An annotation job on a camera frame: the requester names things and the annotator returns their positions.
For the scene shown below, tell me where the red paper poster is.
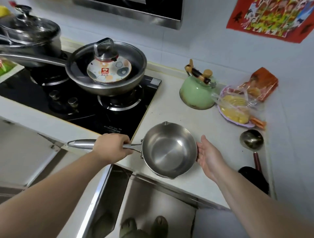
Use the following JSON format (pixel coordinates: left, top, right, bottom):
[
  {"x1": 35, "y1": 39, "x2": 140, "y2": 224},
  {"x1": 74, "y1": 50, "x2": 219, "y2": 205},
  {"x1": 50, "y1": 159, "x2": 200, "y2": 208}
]
[{"x1": 226, "y1": 0, "x2": 314, "y2": 44}]

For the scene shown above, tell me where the glass lid with dotted label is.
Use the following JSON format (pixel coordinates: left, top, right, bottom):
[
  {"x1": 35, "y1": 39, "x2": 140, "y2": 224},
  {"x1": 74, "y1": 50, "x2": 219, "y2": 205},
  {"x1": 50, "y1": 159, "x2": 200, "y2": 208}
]
[{"x1": 86, "y1": 38, "x2": 133, "y2": 84}]

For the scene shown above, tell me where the large steel pot with lid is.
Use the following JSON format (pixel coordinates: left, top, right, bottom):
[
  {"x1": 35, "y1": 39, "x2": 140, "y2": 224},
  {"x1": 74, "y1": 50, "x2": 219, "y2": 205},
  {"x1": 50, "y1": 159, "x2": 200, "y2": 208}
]
[{"x1": 0, "y1": 5, "x2": 62, "y2": 68}]

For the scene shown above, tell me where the clear bag of yellow food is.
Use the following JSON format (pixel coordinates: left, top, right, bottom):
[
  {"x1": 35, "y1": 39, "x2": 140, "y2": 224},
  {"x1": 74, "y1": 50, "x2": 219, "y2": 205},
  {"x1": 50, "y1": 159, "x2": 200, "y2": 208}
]
[{"x1": 212, "y1": 86, "x2": 267, "y2": 130}]

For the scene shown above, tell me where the person's left forearm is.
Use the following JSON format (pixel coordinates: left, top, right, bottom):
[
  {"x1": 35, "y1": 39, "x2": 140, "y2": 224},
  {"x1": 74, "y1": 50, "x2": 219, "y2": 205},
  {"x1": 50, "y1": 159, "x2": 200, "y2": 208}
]
[{"x1": 0, "y1": 152, "x2": 111, "y2": 238}]

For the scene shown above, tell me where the colourful printed packet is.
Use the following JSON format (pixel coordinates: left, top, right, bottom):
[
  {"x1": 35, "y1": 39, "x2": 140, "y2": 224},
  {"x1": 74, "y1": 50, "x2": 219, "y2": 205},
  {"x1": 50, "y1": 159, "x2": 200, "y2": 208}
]
[{"x1": 0, "y1": 57, "x2": 25, "y2": 84}]

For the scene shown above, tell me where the yellow object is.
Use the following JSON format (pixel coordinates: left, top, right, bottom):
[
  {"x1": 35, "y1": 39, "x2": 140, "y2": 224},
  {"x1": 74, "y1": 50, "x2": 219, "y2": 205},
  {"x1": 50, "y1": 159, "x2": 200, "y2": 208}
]
[{"x1": 0, "y1": 5, "x2": 12, "y2": 18}]

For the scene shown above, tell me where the black scrub brush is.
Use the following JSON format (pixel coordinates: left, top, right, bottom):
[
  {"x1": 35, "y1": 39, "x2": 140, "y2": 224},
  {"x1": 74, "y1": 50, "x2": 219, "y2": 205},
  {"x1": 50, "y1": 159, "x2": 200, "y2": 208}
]
[{"x1": 238, "y1": 166, "x2": 270, "y2": 196}]

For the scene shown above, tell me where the person's left hand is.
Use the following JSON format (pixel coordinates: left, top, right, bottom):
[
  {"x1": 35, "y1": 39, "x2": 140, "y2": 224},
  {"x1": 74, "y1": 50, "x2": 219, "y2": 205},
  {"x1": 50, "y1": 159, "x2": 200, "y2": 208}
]
[{"x1": 92, "y1": 133, "x2": 134, "y2": 165}]

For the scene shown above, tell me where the steel ladle with red handle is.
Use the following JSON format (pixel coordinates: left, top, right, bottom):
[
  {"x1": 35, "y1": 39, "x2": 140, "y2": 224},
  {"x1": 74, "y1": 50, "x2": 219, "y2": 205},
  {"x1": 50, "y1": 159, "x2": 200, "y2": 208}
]
[{"x1": 239, "y1": 129, "x2": 264, "y2": 172}]

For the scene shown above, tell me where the person's right hand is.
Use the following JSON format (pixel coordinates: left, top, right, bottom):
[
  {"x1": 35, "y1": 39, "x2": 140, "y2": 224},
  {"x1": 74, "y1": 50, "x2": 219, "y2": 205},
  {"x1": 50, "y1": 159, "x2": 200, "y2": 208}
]
[{"x1": 196, "y1": 135, "x2": 230, "y2": 183}]

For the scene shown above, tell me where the green whistling kettle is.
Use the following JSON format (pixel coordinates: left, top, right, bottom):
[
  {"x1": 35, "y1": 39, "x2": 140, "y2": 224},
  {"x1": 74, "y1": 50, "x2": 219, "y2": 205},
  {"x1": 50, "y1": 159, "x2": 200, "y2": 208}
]
[{"x1": 179, "y1": 59, "x2": 219, "y2": 110}]

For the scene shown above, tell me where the white cabinet door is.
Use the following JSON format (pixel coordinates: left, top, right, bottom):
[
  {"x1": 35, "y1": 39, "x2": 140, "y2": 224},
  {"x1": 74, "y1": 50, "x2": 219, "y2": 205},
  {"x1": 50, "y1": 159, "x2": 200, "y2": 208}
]
[{"x1": 0, "y1": 118, "x2": 67, "y2": 188}]

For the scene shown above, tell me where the black glass gas stove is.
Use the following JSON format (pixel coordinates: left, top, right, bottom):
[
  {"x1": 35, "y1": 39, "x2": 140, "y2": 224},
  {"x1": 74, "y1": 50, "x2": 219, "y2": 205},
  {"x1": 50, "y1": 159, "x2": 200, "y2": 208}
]
[{"x1": 0, "y1": 50, "x2": 162, "y2": 141}]

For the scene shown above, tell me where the purple plate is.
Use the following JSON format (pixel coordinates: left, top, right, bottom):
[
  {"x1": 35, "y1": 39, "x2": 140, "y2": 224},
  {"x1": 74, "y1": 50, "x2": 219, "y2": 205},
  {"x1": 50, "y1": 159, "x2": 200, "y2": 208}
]
[{"x1": 218, "y1": 85, "x2": 257, "y2": 128}]

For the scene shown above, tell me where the small steel saucepan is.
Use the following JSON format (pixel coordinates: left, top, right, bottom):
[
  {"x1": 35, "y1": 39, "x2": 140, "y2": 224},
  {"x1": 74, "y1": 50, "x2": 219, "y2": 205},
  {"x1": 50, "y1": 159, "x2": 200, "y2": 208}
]
[{"x1": 67, "y1": 121, "x2": 198, "y2": 179}]

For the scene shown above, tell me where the green slipper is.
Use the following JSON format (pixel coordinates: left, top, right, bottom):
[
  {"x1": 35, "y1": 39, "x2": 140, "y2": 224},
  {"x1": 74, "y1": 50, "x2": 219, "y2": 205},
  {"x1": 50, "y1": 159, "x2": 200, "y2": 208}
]
[
  {"x1": 150, "y1": 215, "x2": 169, "y2": 238},
  {"x1": 119, "y1": 217, "x2": 138, "y2": 238}
]

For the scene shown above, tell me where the orange snack packet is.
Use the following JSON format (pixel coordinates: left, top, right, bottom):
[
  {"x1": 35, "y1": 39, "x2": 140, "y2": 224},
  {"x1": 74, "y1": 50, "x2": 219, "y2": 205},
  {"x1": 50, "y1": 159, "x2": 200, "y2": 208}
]
[{"x1": 238, "y1": 67, "x2": 279, "y2": 102}]

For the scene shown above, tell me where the person's right forearm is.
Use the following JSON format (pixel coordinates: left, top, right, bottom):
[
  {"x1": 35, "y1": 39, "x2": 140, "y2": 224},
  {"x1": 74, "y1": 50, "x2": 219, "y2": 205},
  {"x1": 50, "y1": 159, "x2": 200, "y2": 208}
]
[{"x1": 213, "y1": 168, "x2": 314, "y2": 238}]

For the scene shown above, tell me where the steel frying pan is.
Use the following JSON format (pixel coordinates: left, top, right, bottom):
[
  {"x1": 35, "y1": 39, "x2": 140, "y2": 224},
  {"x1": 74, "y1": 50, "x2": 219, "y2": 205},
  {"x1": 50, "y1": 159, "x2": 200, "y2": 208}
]
[{"x1": 0, "y1": 41, "x2": 148, "y2": 97}]

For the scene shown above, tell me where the steel range hood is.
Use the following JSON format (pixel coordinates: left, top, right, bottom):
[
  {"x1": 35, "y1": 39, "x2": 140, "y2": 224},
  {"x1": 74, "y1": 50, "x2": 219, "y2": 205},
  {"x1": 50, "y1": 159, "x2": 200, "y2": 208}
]
[{"x1": 72, "y1": 0, "x2": 184, "y2": 30}]

